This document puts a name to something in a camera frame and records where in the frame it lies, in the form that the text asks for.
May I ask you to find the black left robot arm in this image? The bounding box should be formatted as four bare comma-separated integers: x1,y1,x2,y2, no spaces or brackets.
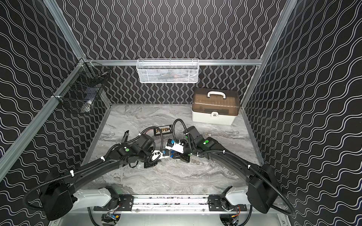
23,126,163,221

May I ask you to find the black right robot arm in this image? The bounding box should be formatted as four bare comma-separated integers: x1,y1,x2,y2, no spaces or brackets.
172,119,296,217

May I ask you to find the white box brown lid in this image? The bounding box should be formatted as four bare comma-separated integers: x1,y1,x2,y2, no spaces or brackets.
192,88,240,125

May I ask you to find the black charging board with cable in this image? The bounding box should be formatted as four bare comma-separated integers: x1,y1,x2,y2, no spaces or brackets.
153,125,173,136

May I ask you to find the white mesh wall basket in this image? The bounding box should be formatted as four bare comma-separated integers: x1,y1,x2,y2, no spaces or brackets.
136,58,199,83

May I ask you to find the black wire wall basket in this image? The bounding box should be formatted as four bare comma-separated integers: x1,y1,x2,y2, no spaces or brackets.
55,62,111,114

